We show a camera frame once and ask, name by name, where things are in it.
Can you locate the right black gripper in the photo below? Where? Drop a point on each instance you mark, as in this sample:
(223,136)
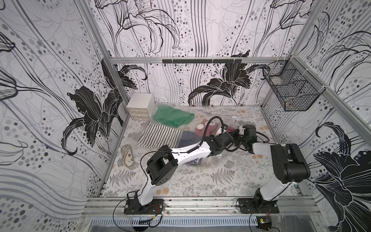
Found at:
(243,138)

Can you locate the red garment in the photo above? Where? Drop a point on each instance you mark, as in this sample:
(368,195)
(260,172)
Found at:
(213,128)

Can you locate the clear plastic vacuum bag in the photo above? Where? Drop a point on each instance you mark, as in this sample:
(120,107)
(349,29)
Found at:
(208,147)

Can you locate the dark blue garment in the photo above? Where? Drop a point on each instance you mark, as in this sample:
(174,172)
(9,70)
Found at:
(189,138)

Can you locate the green garment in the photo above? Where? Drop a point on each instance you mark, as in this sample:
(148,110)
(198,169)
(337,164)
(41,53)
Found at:
(172,117)

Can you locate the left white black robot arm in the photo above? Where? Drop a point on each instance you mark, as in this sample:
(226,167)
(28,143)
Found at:
(164,162)

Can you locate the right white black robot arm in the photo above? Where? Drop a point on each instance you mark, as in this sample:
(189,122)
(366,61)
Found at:
(288,163)

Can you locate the black white striped garment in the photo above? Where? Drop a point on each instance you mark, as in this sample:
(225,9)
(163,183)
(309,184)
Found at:
(156,135)

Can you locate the white mini drawer unit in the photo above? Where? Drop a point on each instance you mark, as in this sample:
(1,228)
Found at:
(141,106)

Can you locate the small electronics board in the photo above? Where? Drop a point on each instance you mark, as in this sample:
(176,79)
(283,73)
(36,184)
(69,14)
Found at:
(264,223)

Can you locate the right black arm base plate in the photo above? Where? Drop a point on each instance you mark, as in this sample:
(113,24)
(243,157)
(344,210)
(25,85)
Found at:
(253,206)

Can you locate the black wire wall basket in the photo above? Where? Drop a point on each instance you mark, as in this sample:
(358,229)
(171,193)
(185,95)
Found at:
(291,85)

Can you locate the black wall hook rail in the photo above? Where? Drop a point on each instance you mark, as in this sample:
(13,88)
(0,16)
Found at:
(201,61)

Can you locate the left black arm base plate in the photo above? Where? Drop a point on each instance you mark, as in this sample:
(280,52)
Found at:
(133,207)

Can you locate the white slotted cable duct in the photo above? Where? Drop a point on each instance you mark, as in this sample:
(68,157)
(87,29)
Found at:
(178,221)

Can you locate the aluminium mounting rail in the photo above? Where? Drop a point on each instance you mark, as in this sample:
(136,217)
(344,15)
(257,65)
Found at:
(201,206)

